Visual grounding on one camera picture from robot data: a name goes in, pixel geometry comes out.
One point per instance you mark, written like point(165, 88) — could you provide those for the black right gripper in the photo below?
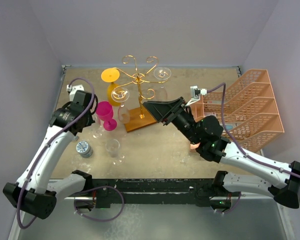
point(160, 110)

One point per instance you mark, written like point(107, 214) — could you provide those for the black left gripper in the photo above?
point(91, 119)

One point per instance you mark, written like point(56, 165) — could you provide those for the clear wine glass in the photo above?
point(97, 129)
point(121, 95)
point(113, 148)
point(162, 74)

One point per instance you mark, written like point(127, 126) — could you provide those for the orange plastic goblet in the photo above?
point(110, 76)

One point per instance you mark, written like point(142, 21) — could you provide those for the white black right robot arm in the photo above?
point(272, 178)

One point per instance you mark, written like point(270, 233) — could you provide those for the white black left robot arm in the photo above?
point(32, 193)

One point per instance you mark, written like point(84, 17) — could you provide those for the pink plastic goblet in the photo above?
point(105, 113)

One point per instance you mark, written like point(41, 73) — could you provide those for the small round tin can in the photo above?
point(84, 149)

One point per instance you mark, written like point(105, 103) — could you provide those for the peach plastic file organizer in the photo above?
point(248, 109)

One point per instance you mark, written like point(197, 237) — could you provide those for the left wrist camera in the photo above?
point(72, 89)

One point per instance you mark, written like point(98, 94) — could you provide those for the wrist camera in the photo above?
point(195, 94)
point(72, 89)

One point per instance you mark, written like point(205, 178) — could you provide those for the gold wire wine glass rack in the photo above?
point(139, 117)

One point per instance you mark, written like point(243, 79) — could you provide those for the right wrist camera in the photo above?
point(195, 94)

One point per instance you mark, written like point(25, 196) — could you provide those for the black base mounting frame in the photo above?
point(175, 191)

